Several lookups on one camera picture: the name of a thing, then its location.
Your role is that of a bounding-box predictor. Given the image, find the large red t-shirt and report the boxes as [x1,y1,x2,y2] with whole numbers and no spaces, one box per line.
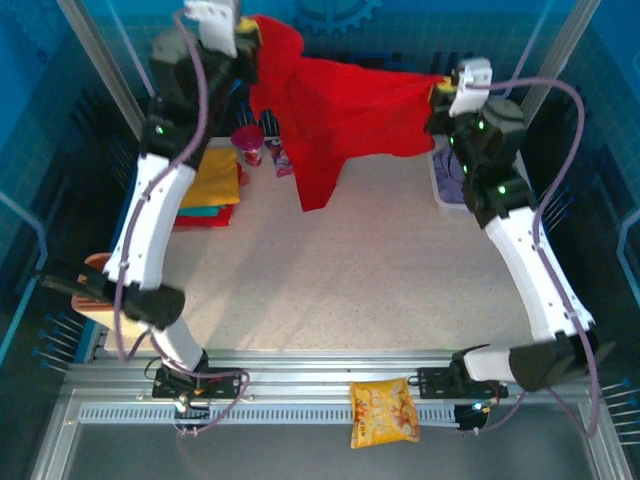
[247,14,451,214]

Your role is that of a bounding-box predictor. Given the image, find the stack of folded cloths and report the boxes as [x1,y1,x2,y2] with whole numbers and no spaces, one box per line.
[174,164,246,229]

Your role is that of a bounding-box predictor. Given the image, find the crumpled purple t-shirt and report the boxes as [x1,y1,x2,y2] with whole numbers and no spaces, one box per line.
[432,149,474,204]

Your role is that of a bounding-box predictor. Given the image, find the white plastic basket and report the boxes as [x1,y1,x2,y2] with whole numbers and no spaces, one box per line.
[428,147,496,217]

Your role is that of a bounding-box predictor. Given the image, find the pink plastic cup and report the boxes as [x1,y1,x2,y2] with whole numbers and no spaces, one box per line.
[230,124,265,169]

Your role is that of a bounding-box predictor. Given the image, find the folded yellow t-shirt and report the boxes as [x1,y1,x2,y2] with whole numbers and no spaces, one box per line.
[179,147,241,209]

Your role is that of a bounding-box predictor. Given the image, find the folded teal t-shirt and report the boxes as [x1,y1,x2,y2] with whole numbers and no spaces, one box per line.
[177,202,224,219]

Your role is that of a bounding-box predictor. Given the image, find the purple snack packet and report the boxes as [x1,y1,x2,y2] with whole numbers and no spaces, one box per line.
[263,137,296,179]

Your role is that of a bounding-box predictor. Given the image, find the terracotta cream utensil holder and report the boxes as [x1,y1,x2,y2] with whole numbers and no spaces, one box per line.
[71,252,151,346]

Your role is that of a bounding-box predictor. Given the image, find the black utensils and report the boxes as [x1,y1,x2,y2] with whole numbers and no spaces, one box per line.
[33,259,109,304]

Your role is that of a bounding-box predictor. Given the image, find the black connector module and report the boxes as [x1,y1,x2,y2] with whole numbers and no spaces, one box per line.
[172,393,211,422]
[452,399,495,434]

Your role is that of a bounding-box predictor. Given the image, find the yellow chips bag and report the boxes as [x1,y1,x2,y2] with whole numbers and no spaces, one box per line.
[348,378,421,450]

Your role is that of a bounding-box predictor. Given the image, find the aluminium frame post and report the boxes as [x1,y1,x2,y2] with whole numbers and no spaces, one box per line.
[517,0,601,119]
[54,0,161,151]

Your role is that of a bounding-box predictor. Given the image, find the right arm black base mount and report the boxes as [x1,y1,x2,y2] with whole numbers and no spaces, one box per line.
[416,352,509,401]

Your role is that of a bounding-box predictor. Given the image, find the aluminium frame rail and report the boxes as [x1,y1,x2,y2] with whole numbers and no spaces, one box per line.
[29,348,631,480]

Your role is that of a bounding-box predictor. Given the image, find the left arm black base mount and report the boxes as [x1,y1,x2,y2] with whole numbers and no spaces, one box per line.
[151,364,251,401]

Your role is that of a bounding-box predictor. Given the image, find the white slotted cable duct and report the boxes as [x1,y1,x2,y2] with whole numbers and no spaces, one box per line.
[79,403,461,425]

